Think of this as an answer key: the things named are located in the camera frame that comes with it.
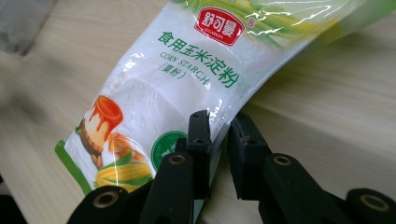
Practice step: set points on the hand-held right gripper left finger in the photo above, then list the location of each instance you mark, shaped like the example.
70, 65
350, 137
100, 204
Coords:
199, 146

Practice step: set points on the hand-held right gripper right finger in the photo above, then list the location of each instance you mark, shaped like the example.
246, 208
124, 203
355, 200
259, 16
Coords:
247, 155

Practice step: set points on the white corn starch packet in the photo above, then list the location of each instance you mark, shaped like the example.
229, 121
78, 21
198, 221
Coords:
174, 81

